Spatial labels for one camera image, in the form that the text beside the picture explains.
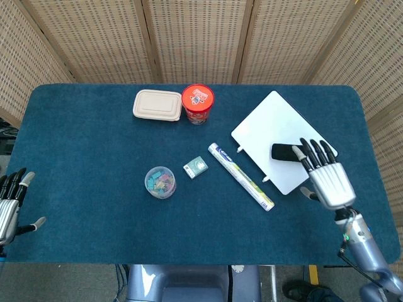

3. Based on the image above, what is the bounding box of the long white wrap roll box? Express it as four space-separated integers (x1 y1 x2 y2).
207 142 275 212

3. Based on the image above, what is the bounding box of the red lidded snack cup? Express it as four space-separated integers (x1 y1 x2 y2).
181 83 215 126

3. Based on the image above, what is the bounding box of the small teal-white box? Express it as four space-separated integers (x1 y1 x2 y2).
183 155 209 179

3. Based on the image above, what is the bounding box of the clear jar of colourful clips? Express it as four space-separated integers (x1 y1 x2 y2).
144 165 177 200

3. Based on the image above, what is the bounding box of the white rectangular board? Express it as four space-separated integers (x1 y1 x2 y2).
230 90 339 196

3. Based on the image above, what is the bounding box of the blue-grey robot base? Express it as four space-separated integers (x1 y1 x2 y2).
125 264 262 302

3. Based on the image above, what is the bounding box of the blue table mat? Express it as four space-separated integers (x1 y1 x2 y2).
3 83 401 266

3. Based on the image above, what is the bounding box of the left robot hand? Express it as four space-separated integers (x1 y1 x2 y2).
0 167 47 247

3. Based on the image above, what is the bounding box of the woven bamboo folding screen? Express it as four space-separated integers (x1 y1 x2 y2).
0 0 403 277

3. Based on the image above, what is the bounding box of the black eraser block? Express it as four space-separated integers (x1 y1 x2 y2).
271 143 303 164

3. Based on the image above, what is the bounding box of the black shoe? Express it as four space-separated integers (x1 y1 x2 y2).
281 279 315 299

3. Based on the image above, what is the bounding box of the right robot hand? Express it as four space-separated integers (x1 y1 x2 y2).
291 137 356 210

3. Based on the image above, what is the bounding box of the beige lidded food container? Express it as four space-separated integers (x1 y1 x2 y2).
132 89 183 121

